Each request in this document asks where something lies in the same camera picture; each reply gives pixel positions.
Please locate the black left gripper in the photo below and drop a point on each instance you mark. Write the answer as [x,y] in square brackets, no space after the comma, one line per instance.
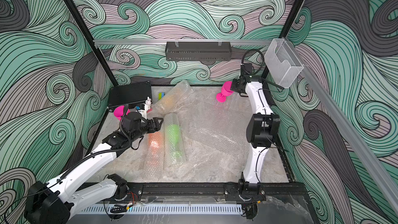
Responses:
[156,126]

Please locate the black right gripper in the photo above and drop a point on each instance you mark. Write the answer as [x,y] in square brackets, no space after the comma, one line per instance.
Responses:
[234,82]

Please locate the pink wine glass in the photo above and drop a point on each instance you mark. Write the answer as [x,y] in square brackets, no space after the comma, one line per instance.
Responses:
[225,92]
[120,111]

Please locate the bubble green glass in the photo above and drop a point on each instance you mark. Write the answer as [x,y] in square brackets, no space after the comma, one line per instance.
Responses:
[174,145]

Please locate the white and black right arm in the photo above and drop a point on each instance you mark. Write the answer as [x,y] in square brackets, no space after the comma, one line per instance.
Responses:
[260,133]

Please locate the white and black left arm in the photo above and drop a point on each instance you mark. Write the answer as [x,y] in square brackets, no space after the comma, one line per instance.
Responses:
[59,199]

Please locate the bubble wrapped yellow glass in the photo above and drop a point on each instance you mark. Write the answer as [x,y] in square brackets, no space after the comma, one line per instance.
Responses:
[174,98]

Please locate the bubble wrapped orange glass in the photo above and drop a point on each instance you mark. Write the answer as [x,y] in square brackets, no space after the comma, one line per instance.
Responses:
[154,161]

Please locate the white bunny phone stand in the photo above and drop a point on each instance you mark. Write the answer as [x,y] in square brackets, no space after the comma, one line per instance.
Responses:
[145,107]

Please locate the black ribbed case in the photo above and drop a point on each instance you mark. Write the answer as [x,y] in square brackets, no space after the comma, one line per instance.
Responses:
[131,95]

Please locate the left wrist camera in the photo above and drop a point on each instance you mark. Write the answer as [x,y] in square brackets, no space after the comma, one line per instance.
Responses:
[131,122]

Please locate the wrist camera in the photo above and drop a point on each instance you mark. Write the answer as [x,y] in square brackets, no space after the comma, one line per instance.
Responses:
[246,69]
[131,122]

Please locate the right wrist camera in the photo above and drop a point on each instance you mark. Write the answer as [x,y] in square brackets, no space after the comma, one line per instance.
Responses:
[246,69]

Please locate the clear acrylic wall bin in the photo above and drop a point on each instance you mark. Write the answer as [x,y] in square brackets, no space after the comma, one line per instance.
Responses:
[282,61]

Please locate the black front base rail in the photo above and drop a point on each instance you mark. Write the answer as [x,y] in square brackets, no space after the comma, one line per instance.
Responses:
[225,191]

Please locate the aluminium back rail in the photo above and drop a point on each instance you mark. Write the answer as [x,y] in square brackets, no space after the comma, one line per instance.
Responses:
[143,41]

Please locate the aluminium rail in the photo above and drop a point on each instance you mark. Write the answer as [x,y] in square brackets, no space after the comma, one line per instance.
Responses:
[319,83]
[143,41]

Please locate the black wall tray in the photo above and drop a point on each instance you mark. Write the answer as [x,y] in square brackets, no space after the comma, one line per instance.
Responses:
[197,51]

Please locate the white slotted cable duct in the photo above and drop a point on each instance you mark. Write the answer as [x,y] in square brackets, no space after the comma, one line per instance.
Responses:
[172,209]

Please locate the aluminium right rail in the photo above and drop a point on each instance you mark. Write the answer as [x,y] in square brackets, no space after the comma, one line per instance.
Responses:
[319,83]

